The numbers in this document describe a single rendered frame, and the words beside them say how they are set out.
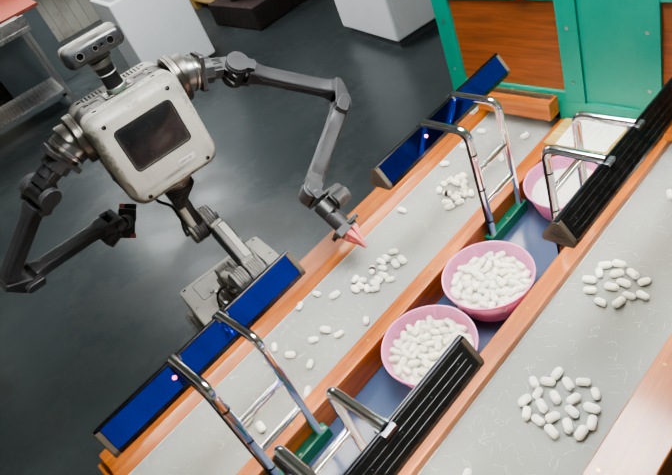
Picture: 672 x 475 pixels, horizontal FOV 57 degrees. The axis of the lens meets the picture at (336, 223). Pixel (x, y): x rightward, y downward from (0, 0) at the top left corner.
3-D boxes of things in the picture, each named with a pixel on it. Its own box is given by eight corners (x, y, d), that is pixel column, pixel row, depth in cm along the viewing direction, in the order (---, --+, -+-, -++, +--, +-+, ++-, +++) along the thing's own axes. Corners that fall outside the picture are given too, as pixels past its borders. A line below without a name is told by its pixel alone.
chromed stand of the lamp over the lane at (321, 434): (240, 456, 173) (158, 360, 146) (290, 401, 181) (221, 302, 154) (281, 495, 160) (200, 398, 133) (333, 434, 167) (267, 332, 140)
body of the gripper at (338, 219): (360, 215, 198) (343, 200, 199) (338, 236, 194) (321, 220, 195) (356, 223, 204) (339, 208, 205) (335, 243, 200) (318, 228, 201)
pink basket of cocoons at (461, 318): (372, 377, 177) (361, 358, 171) (428, 312, 188) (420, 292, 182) (446, 423, 159) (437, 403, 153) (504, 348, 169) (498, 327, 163)
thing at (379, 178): (370, 185, 183) (362, 166, 178) (490, 70, 207) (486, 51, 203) (390, 191, 177) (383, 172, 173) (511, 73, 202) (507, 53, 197)
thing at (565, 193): (520, 213, 204) (517, 200, 201) (556, 172, 213) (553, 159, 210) (584, 232, 189) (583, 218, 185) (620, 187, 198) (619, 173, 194)
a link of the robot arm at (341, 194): (298, 198, 204) (305, 186, 197) (320, 180, 210) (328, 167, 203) (323, 224, 203) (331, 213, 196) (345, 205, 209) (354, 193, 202)
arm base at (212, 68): (194, 87, 213) (189, 51, 207) (216, 82, 217) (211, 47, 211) (204, 92, 206) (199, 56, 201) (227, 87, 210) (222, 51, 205)
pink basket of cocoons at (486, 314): (438, 326, 183) (430, 305, 177) (461, 260, 199) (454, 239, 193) (531, 336, 169) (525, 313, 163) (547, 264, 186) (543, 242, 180)
